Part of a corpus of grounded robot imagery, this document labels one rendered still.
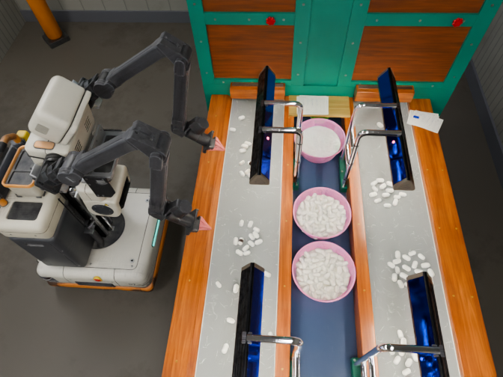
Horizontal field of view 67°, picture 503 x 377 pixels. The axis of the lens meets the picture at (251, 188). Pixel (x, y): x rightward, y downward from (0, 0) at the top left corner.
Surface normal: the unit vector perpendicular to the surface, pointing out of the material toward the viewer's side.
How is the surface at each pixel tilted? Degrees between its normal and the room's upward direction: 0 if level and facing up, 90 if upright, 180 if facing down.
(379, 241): 0
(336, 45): 90
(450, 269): 0
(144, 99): 0
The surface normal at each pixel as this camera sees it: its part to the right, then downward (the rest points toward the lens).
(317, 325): -0.04, -0.53
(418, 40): -0.07, 0.85
